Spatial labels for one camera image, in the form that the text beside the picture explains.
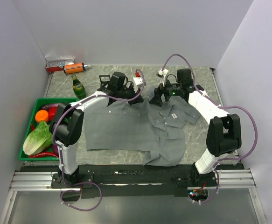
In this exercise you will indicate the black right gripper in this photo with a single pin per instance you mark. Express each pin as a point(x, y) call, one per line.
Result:
point(156, 100)

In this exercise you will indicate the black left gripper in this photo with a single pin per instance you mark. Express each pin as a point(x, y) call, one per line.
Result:
point(138, 99)

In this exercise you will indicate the toy napa cabbage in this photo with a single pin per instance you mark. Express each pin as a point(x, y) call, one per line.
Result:
point(38, 139)

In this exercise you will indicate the aluminium rail frame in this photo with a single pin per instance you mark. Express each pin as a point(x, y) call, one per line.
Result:
point(42, 181)

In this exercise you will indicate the green plastic basket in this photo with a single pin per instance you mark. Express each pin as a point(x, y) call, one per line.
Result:
point(38, 104)

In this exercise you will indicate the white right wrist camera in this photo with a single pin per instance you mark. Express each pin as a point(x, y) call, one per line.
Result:
point(163, 74)

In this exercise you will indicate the green glass bottle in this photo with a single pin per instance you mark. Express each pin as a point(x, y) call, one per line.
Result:
point(78, 88)

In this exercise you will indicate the orange toy pumpkin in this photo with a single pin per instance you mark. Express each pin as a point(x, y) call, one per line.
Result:
point(42, 115)

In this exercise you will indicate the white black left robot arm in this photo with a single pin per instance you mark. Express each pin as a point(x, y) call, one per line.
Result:
point(67, 124)

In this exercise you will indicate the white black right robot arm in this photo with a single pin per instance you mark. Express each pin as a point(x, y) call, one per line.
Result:
point(224, 132)

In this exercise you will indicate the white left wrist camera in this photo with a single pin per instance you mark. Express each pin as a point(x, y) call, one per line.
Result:
point(137, 81)

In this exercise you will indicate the black wire frame stand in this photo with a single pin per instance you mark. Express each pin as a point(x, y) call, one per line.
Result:
point(104, 80)

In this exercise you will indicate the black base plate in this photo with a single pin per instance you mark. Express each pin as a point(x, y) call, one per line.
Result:
point(138, 180)

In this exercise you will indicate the red white carton box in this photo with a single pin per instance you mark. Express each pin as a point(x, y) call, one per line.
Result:
point(54, 66)

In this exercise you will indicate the grey button-up shirt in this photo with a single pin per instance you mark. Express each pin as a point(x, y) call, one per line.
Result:
point(136, 133)

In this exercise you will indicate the orange cylinder tool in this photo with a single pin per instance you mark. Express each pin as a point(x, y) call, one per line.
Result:
point(75, 68)

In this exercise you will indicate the red toy chili pepper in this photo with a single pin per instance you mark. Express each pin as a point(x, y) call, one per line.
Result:
point(44, 154)

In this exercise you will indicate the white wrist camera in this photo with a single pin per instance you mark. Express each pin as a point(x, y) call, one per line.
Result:
point(163, 74)
point(137, 81)

